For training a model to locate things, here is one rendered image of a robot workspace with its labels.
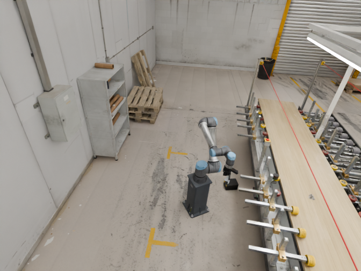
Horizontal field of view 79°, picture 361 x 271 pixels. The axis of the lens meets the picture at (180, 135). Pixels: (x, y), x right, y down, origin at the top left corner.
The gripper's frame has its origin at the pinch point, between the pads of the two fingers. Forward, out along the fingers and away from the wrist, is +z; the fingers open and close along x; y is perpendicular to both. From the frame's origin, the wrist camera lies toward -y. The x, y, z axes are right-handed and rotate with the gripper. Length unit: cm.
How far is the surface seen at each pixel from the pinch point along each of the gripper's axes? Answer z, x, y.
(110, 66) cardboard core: -66, -167, 192
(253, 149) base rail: 24, -97, -52
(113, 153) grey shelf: 78, -115, 187
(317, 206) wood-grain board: 4, 23, -93
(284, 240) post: -17, 79, -36
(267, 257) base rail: 24, 72, -35
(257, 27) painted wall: -70, -754, -163
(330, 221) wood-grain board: 4, 39, -98
